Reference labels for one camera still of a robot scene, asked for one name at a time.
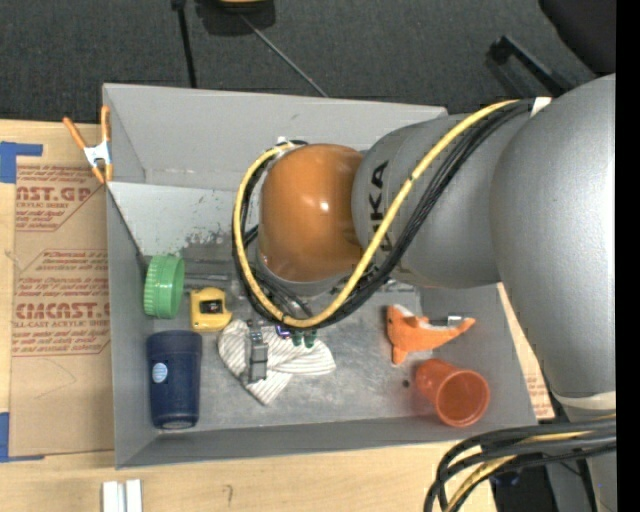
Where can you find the dark blue plastic cup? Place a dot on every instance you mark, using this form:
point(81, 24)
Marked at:
point(175, 380)

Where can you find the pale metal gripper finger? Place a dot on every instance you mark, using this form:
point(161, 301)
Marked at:
point(258, 370)
point(256, 338)

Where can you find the green plastic jar lid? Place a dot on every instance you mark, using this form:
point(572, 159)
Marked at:
point(162, 287)

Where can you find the brown cardboard board red print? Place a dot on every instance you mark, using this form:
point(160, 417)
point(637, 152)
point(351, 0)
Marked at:
point(55, 380)

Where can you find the small silver metal piece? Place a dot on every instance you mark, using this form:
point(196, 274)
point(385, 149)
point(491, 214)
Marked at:
point(454, 318)

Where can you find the orange plastic cup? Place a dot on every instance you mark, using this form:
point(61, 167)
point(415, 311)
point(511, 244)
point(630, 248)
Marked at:
point(457, 395)

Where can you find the grey metal bin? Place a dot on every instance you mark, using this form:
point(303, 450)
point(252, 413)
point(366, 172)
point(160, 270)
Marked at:
point(350, 390)

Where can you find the orange toy dolphin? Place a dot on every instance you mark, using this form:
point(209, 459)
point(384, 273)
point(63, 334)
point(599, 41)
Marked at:
point(410, 335)

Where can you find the yellow tape measure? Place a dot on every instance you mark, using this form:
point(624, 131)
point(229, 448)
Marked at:
point(209, 314)

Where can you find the white striped cloth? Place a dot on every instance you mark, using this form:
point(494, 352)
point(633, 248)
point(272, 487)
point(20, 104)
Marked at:
point(300, 359)

